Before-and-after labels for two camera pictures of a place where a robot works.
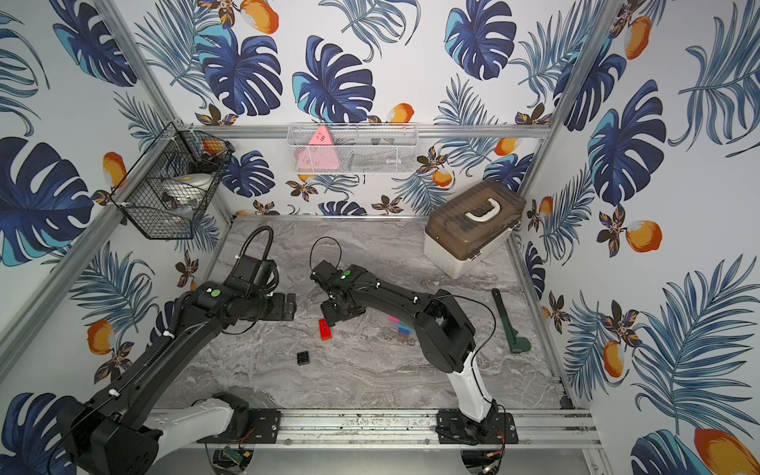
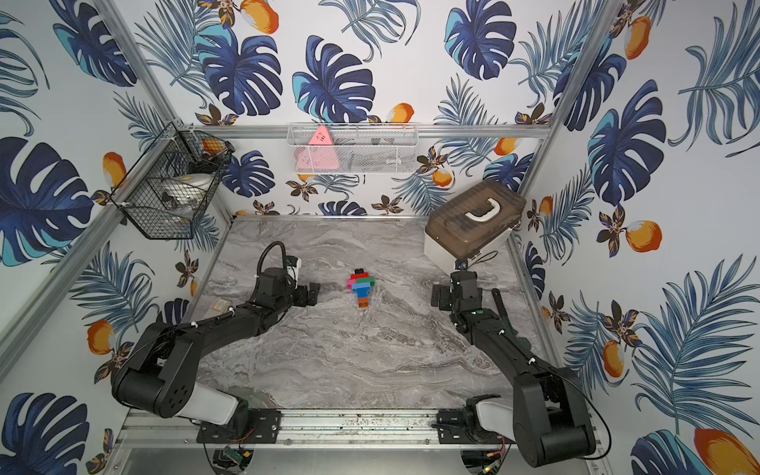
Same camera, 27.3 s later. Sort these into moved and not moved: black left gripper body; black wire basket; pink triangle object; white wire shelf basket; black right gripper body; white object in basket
Moved: black left gripper body; black right gripper body
Not moved: black wire basket; white wire shelf basket; white object in basket; pink triangle object
